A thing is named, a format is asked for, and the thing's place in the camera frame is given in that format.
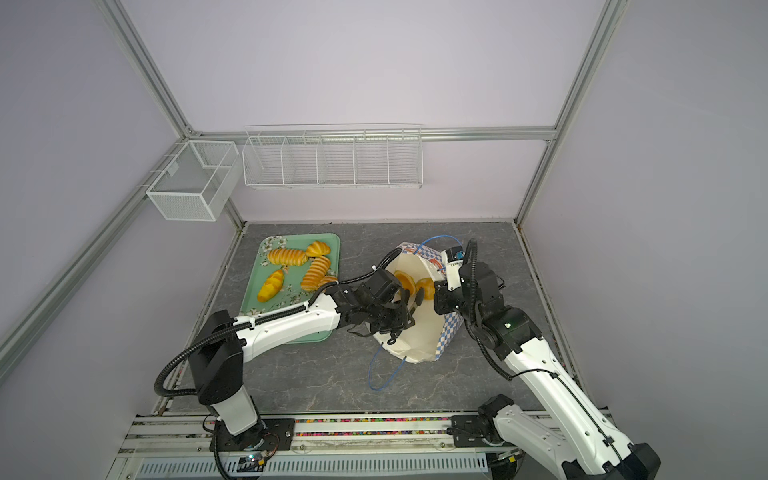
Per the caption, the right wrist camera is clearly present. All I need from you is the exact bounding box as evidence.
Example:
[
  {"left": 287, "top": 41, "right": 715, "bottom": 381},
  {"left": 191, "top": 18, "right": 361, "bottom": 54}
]
[{"left": 441, "top": 245, "right": 465, "bottom": 291}]

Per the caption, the ridged fake bread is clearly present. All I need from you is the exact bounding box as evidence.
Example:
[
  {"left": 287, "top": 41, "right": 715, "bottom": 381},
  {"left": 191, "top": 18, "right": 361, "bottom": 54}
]
[
  {"left": 300, "top": 256, "right": 331, "bottom": 292},
  {"left": 318, "top": 275, "right": 338, "bottom": 287}
]

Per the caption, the long white wire basket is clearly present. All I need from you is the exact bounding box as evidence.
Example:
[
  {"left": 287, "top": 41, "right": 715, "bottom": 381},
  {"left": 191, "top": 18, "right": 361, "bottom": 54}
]
[{"left": 242, "top": 123, "right": 424, "bottom": 188}]

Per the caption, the oval fake bread roll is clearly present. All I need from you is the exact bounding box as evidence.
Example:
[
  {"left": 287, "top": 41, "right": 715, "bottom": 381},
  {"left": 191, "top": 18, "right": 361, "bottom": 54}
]
[{"left": 257, "top": 269, "right": 285, "bottom": 303}]

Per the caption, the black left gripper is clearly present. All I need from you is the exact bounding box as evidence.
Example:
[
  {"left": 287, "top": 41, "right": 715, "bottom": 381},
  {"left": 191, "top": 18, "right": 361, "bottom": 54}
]
[{"left": 366, "top": 300, "right": 417, "bottom": 334}]

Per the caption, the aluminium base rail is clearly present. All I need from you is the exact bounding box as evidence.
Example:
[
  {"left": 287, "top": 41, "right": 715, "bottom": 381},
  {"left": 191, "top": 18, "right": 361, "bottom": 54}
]
[{"left": 108, "top": 402, "right": 633, "bottom": 479}]

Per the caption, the small white mesh basket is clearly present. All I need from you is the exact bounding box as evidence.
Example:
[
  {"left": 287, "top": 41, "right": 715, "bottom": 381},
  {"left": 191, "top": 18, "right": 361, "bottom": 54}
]
[{"left": 147, "top": 140, "right": 243, "bottom": 222}]

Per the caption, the checkered paper bag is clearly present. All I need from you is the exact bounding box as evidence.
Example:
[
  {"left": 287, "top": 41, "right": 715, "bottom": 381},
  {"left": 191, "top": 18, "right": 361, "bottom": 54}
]
[{"left": 367, "top": 242, "right": 462, "bottom": 391}]

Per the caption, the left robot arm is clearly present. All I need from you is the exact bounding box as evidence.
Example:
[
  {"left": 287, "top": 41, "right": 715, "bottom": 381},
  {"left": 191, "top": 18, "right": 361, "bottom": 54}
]
[{"left": 153, "top": 247, "right": 415, "bottom": 445}]

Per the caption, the ridged fake bread loaf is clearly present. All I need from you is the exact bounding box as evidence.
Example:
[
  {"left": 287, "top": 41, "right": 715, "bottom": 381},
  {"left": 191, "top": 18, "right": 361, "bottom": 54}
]
[{"left": 267, "top": 248, "right": 309, "bottom": 266}]

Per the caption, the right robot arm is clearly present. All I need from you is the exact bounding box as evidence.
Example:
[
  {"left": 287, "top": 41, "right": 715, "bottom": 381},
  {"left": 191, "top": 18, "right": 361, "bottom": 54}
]
[{"left": 434, "top": 240, "right": 661, "bottom": 479}]

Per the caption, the round fake bread roll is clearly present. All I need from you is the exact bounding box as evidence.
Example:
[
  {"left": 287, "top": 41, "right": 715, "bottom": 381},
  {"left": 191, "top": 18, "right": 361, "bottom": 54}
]
[{"left": 394, "top": 270, "right": 416, "bottom": 297}]

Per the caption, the green floral tray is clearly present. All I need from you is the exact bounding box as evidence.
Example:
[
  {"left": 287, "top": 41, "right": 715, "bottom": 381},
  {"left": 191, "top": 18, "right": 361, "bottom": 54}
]
[{"left": 240, "top": 233, "right": 341, "bottom": 315}]

